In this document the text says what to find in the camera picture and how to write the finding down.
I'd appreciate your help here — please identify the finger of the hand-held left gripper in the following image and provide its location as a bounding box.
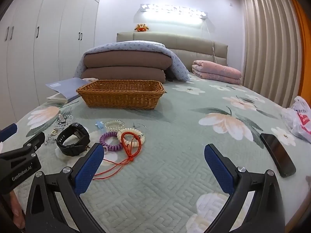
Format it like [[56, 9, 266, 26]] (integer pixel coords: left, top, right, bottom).
[[0, 123, 18, 142], [22, 131, 46, 151]]

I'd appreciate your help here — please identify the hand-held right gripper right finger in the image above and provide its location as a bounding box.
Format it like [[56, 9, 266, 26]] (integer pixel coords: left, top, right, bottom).
[[203, 144, 285, 233]]

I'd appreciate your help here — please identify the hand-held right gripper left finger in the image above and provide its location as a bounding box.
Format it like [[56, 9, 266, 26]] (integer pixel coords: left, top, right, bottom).
[[25, 143, 105, 233]]

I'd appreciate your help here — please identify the black wristwatch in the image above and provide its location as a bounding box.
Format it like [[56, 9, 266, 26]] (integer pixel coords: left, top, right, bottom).
[[56, 123, 91, 156]]

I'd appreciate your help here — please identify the red cord bracelet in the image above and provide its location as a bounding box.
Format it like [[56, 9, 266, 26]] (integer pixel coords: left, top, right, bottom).
[[92, 131, 141, 181]]

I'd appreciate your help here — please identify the silver hoop earring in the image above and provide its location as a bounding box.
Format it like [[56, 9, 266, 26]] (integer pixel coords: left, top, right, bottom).
[[132, 123, 148, 136]]

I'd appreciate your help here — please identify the brown wicker basket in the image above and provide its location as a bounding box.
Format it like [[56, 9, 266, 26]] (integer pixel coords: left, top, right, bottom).
[[76, 80, 165, 110]]

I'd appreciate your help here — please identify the person's left hand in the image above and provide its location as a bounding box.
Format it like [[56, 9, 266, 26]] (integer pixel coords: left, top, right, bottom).
[[9, 191, 26, 229]]

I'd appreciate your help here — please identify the green floral bedspread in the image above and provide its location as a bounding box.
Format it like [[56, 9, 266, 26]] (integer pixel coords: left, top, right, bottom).
[[0, 74, 311, 233]]

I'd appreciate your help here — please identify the blue book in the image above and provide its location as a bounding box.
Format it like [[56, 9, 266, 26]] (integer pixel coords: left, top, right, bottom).
[[45, 78, 91, 103]]

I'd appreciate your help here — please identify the black smartphone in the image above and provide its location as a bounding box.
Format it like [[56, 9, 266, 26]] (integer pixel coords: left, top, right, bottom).
[[259, 133, 297, 178]]

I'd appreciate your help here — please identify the white plastic bag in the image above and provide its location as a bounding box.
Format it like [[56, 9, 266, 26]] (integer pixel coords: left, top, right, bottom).
[[281, 96, 311, 143]]

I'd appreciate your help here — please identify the white wardrobe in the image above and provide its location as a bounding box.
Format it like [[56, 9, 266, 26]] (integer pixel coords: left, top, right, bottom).
[[0, 0, 102, 124]]

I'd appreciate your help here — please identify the pink folded blanket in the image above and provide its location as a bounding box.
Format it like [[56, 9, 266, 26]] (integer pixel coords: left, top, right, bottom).
[[191, 60, 242, 85]]

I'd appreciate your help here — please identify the folded brown purple quilt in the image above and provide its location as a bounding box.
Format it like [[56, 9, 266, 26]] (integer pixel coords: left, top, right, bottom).
[[73, 41, 190, 82]]

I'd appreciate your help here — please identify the beige padded headboard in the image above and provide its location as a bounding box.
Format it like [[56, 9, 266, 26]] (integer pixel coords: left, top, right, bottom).
[[117, 32, 228, 66]]

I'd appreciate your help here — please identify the beige curtain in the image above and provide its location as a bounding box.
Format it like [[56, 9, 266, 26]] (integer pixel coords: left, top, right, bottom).
[[243, 0, 304, 107]]

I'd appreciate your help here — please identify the orange curtain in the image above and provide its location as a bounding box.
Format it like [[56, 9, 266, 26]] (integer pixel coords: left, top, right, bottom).
[[287, 0, 311, 97]]

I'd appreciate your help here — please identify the silver chain with gold clasp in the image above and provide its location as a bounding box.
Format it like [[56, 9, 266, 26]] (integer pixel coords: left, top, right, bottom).
[[44, 129, 59, 146]]

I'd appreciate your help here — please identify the purple coil hair tie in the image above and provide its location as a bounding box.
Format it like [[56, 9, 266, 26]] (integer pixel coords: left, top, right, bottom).
[[100, 131, 124, 152]]

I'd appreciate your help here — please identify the clear bead bracelet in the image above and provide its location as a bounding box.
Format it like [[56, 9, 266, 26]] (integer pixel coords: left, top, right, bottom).
[[104, 119, 125, 132]]

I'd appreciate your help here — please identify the cream coil hair tie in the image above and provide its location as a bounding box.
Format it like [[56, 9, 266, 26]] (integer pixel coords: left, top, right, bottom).
[[117, 127, 146, 148]]

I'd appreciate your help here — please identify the white wall cable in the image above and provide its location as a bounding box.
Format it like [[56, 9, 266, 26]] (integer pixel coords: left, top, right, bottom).
[[203, 22, 229, 66]]

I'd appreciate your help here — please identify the bright wall light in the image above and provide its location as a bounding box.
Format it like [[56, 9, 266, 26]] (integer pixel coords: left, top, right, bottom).
[[140, 3, 209, 26]]

